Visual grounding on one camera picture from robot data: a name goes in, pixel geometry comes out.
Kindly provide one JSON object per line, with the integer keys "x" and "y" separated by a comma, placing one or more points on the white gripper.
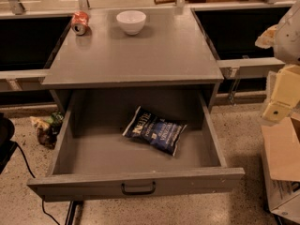
{"x": 289, "y": 37}

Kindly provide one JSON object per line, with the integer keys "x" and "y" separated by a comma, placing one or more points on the blue chip bag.
{"x": 159, "y": 132}

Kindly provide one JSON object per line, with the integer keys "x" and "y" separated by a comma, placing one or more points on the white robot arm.
{"x": 284, "y": 39}

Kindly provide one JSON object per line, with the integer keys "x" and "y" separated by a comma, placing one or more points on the grey counter cabinet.
{"x": 170, "y": 49}

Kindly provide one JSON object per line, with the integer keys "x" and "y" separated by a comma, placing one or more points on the grey open drawer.
{"x": 92, "y": 158}

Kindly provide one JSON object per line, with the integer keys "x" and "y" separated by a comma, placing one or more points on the cardboard box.
{"x": 281, "y": 167}

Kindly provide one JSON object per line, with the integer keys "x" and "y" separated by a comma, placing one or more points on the white ceramic bowl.
{"x": 131, "y": 21}

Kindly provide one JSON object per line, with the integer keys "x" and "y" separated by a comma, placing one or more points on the crushed orange soda can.
{"x": 79, "y": 22}

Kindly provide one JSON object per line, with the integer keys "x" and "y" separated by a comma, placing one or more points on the crumpled snack bags on floor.
{"x": 48, "y": 130}

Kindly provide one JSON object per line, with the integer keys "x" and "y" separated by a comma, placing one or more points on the black device at left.
{"x": 7, "y": 146}

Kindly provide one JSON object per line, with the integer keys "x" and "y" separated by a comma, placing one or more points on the right grey side rail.
{"x": 249, "y": 68}

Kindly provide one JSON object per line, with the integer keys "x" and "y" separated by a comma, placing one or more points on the grey side rail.
{"x": 249, "y": 68}
{"x": 22, "y": 80}

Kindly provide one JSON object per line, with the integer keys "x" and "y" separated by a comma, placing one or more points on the black drawer handle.
{"x": 138, "y": 190}

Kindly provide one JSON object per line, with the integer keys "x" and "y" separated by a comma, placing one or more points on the left grey side rail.
{"x": 22, "y": 80}

